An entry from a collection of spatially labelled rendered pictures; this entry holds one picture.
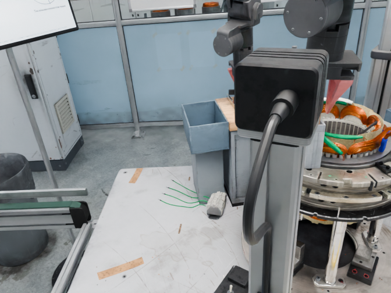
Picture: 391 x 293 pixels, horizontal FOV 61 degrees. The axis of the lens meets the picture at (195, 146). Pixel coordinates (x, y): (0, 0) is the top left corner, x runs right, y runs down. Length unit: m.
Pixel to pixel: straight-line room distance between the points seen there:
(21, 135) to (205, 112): 2.10
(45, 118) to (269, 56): 2.65
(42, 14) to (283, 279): 1.30
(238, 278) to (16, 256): 1.61
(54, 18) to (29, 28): 0.12
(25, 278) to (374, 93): 1.90
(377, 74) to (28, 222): 1.23
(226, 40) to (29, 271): 1.73
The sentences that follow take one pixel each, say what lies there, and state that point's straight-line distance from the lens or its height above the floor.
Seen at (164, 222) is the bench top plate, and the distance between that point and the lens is 1.01.
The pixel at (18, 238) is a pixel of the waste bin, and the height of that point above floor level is 0.20.
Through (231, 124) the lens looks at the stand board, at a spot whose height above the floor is 1.06.
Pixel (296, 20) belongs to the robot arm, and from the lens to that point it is 0.48.
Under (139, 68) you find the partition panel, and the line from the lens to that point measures 3.06.
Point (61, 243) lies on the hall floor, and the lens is 2.27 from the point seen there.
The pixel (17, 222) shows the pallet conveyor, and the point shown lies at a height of 0.71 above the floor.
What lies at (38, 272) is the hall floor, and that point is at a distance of 2.16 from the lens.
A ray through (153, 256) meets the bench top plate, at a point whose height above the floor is 0.78.
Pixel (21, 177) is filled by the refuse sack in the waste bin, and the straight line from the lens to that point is 1.95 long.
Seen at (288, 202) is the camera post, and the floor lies 1.31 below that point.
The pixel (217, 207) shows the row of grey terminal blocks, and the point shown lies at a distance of 0.99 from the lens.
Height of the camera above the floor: 1.44
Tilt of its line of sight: 29 degrees down
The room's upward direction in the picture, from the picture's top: 5 degrees counter-clockwise
